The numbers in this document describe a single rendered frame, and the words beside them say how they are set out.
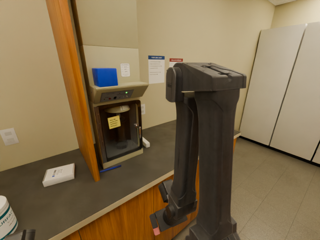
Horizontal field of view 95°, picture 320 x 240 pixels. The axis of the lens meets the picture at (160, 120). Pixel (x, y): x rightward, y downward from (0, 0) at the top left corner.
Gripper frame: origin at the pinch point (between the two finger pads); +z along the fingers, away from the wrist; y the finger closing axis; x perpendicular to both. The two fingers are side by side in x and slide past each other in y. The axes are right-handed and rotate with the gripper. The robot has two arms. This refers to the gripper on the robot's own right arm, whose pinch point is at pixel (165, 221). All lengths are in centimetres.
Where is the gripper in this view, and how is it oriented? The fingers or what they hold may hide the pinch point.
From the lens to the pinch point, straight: 76.1
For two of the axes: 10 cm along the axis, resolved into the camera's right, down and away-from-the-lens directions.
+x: 3.7, 7.2, -5.9
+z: -1.9, 6.8, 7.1
